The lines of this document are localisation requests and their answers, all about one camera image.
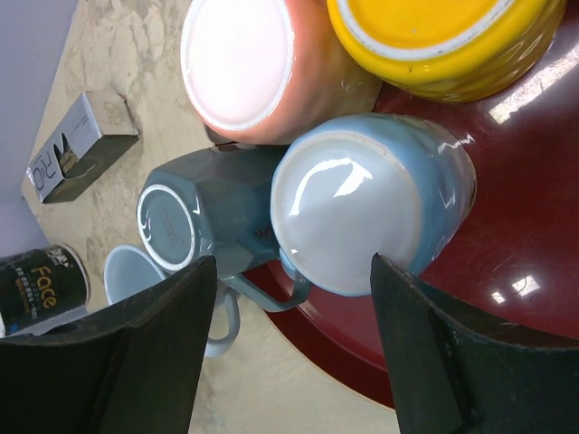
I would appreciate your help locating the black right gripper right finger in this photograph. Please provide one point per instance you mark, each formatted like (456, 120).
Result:
(454, 368)

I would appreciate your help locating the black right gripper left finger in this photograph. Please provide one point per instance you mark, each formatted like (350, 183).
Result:
(133, 367)

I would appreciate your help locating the light blue faceted mug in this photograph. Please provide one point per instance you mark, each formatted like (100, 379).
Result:
(129, 270)

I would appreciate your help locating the blue mug white base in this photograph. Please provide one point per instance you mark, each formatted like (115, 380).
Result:
(360, 185)

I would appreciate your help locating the dark teal faceted mug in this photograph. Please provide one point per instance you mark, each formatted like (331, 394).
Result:
(216, 202)

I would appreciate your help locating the pink mug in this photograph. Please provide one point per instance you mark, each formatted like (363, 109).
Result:
(267, 72)

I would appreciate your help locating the black face tissue roll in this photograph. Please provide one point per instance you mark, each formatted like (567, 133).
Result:
(39, 285)

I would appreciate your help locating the silver black rectangular box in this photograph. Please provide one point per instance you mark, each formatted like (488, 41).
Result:
(96, 131)

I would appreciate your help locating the yellow mug black handle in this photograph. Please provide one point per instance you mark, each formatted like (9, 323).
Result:
(447, 51)

